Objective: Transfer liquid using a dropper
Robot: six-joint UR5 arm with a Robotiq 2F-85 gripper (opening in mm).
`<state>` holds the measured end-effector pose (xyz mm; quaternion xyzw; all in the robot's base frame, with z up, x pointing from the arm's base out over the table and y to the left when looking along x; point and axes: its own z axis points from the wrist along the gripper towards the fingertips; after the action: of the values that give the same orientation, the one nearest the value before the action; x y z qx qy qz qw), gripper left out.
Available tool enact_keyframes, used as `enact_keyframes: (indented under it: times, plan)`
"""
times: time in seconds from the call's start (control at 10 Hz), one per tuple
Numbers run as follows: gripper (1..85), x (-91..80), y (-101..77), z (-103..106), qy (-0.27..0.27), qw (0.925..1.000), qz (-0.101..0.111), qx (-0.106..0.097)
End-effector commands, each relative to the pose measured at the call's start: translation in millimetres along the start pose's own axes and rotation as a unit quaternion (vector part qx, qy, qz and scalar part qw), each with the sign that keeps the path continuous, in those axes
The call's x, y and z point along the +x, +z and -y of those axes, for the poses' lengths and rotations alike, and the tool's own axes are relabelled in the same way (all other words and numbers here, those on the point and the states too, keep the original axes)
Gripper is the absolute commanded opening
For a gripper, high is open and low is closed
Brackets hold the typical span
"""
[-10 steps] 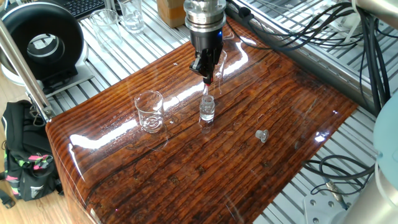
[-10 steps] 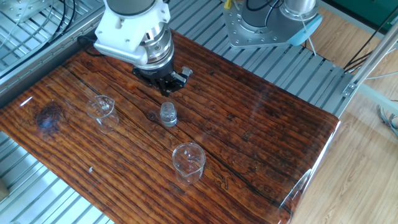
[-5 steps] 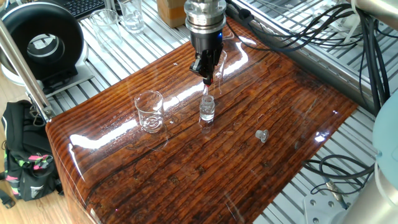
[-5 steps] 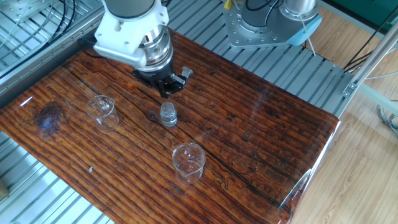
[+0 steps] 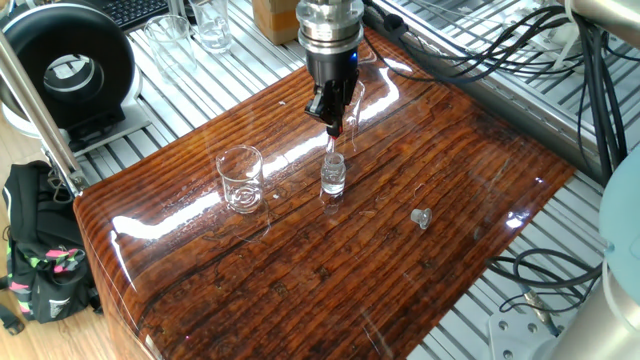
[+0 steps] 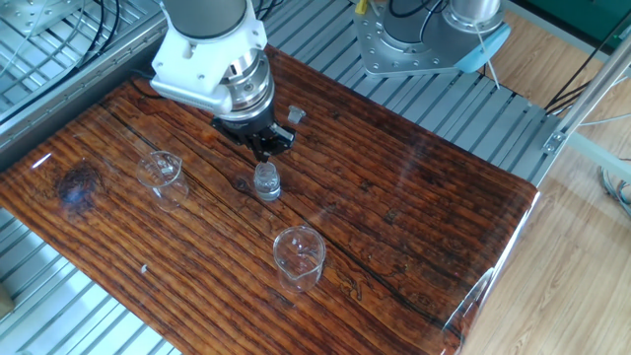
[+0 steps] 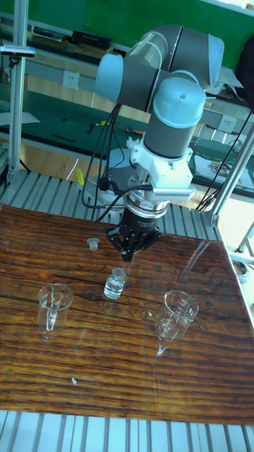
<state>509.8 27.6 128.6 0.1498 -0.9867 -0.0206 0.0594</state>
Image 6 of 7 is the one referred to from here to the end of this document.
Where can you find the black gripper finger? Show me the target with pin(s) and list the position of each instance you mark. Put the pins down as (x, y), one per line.
(231, 132)
(281, 140)

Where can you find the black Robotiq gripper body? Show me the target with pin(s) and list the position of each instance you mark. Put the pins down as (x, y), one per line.
(256, 123)

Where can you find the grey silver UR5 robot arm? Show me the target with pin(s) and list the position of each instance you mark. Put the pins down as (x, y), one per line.
(207, 17)

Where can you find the clear glass bottle stopper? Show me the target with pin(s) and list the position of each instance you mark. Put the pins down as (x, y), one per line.
(296, 114)

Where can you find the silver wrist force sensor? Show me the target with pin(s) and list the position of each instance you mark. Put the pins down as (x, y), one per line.
(251, 89)

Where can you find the small clear glass bottle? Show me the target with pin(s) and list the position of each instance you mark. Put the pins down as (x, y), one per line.
(267, 190)

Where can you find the clear glass beaker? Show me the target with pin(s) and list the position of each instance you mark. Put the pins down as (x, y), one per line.
(298, 268)
(162, 187)

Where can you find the wood grain table mat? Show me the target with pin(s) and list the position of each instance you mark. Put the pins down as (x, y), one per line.
(394, 222)

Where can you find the silver perforated mounting plate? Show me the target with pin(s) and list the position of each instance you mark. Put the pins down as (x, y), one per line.
(29, 15)

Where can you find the brown cardboard box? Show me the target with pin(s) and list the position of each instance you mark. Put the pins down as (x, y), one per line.
(5, 301)

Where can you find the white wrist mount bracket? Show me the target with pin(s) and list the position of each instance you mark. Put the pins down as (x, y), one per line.
(197, 64)

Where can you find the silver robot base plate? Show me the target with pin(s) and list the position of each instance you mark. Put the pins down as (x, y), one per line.
(374, 49)

